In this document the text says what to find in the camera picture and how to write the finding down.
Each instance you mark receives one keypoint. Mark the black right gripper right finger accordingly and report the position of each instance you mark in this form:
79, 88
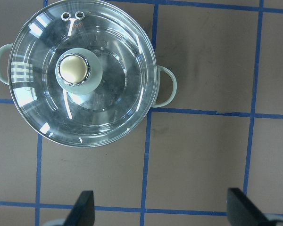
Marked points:
241, 211

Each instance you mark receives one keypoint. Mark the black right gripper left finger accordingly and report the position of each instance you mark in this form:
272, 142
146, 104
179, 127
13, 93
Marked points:
83, 211

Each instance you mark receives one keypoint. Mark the glass pot lid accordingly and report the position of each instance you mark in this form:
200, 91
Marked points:
82, 73

